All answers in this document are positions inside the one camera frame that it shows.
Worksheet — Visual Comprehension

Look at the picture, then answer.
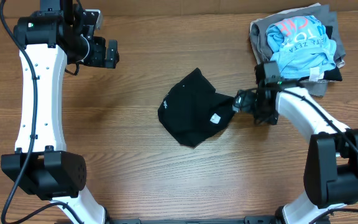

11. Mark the black t-shirt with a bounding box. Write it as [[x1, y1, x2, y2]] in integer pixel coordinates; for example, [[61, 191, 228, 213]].
[[157, 68, 235, 147]]

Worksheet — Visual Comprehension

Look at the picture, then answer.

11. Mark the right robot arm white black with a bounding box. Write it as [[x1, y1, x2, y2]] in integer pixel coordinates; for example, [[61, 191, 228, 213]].
[[232, 62, 358, 224]]

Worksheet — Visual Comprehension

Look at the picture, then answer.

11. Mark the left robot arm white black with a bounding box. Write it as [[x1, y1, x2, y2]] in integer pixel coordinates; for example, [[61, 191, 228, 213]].
[[1, 0, 119, 223]]

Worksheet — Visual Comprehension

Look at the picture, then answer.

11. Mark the light blue printed t-shirt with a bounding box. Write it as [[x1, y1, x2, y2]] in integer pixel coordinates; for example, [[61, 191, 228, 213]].
[[266, 15, 337, 79]]

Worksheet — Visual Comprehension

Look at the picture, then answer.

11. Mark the grey folded garment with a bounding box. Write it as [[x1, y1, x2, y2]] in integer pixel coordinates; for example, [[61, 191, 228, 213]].
[[249, 4, 346, 97]]

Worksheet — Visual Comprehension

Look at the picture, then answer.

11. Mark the black folded garment in pile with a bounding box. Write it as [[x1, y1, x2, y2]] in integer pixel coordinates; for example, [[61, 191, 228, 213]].
[[293, 25, 343, 83]]

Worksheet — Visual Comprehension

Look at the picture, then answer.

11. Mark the beige folded garment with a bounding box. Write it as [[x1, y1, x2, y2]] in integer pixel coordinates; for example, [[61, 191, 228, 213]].
[[249, 3, 346, 74]]

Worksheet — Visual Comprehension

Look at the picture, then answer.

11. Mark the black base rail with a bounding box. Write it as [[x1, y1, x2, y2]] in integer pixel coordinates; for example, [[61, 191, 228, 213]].
[[106, 215, 285, 224]]

